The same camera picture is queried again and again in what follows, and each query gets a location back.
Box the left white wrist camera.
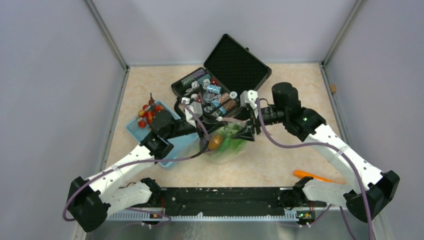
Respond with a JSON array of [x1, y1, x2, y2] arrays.
[[181, 97, 203, 127]]

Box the light blue plastic basket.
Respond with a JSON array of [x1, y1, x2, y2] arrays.
[[125, 101, 199, 168]]

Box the white cable duct strip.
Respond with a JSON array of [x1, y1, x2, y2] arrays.
[[106, 210, 299, 222]]

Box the white single poker chip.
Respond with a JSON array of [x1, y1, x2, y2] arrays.
[[228, 91, 238, 99]]

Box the clear zip top bag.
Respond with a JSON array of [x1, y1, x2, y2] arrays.
[[199, 117, 256, 164]]

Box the green napa cabbage toy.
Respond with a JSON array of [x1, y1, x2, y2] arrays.
[[217, 125, 246, 154]]

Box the clear round dealer button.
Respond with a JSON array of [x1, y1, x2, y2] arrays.
[[202, 92, 215, 103]]

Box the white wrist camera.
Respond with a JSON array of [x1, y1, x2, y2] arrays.
[[239, 90, 259, 116], [181, 97, 203, 127]]

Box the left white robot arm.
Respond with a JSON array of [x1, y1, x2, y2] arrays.
[[62, 108, 226, 233]]

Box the black poker chip case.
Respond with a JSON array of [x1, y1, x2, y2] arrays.
[[171, 33, 272, 121]]

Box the red cherry tomato bunch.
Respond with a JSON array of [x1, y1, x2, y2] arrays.
[[137, 93, 165, 129]]

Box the orange marker pen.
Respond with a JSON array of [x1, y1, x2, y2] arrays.
[[293, 170, 343, 184]]

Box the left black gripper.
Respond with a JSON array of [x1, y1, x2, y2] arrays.
[[165, 107, 228, 140]]

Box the red triangle dealer token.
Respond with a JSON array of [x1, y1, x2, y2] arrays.
[[194, 92, 205, 105]]

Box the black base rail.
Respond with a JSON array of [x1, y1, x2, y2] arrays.
[[145, 187, 327, 218]]

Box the orange brown fruit toy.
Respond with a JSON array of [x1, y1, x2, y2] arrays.
[[207, 134, 224, 151]]

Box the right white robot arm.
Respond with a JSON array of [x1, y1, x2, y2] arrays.
[[236, 82, 400, 223]]

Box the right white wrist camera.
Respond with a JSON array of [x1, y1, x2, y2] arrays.
[[239, 90, 259, 116]]

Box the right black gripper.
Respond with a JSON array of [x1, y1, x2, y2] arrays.
[[229, 105, 287, 142]]

